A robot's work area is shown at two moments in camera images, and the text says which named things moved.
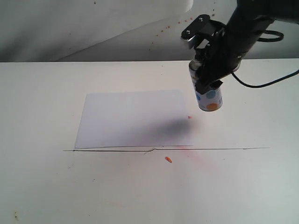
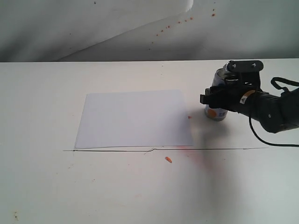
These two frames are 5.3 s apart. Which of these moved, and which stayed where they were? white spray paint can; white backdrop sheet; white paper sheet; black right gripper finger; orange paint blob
Moved: white spray paint can; black right gripper finger
Stayed: white paper sheet; white backdrop sheet; orange paint blob
